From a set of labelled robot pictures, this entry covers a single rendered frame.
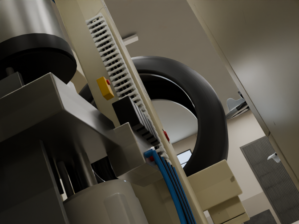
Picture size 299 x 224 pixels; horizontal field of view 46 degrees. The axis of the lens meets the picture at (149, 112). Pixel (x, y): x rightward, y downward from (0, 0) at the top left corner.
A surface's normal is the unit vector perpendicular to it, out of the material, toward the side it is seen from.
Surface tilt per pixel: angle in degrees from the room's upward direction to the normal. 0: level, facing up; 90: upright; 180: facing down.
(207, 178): 90
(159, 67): 82
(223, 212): 90
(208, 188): 90
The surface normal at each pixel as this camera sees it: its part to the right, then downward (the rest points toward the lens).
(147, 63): -0.20, -0.46
